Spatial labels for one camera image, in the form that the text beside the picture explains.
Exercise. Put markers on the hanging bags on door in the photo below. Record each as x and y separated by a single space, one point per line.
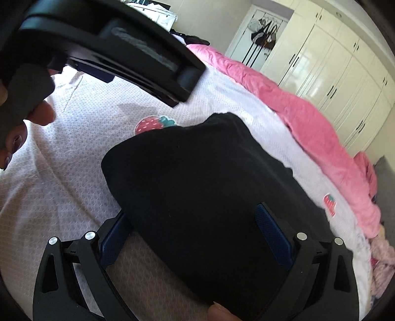
264 33

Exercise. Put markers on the lilac strawberry print bedsheet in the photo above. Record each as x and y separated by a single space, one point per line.
54 185

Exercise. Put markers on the right hand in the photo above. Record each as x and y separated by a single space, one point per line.
216 312

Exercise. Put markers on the dark clothes pile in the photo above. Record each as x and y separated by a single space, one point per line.
188 39

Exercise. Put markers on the pink duvet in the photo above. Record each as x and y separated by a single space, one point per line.
354 177

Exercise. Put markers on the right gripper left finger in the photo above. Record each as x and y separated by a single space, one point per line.
72 282

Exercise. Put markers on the left hand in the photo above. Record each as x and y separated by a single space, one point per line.
43 114

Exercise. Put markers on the white drawer cabinet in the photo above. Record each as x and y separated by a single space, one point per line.
157 14

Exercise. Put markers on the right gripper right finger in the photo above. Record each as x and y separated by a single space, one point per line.
321 284

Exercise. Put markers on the pink fluffy garment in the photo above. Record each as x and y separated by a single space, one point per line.
382 261

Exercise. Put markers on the white wardrobe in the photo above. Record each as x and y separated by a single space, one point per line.
321 60

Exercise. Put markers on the white door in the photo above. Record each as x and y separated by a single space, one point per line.
242 49

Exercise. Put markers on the black long-sleeve sweatshirt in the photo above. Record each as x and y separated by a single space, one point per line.
191 194

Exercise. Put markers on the grey quilted headboard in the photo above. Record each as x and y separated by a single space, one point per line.
385 197

